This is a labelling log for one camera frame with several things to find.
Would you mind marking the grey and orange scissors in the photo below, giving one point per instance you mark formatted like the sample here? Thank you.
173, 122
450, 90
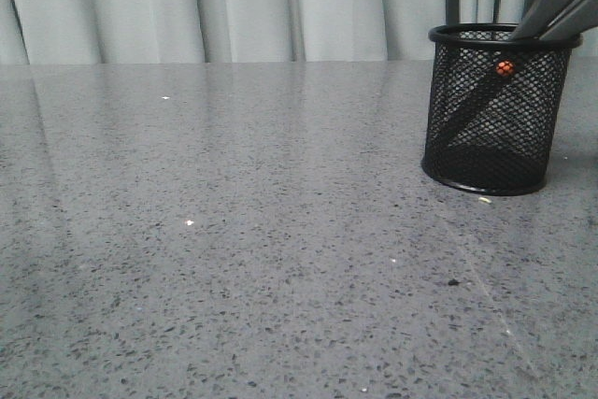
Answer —
551, 22

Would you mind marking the black mesh pen bucket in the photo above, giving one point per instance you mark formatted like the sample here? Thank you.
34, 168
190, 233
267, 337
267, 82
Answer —
493, 108

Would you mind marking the grey curtain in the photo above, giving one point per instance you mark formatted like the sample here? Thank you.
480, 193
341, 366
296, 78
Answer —
236, 31

